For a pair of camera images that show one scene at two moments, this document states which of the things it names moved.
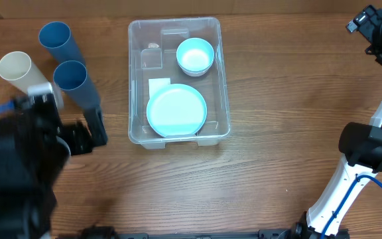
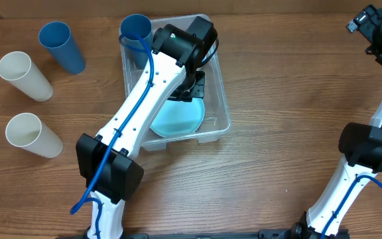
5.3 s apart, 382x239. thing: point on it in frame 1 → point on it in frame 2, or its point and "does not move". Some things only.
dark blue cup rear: x=56 y=36 does not move
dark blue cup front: x=71 y=78 → x=136 y=53
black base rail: x=264 y=234 does not move
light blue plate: x=176 y=109 does not move
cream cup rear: x=17 y=68 does not move
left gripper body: x=85 y=143 → x=191 y=79
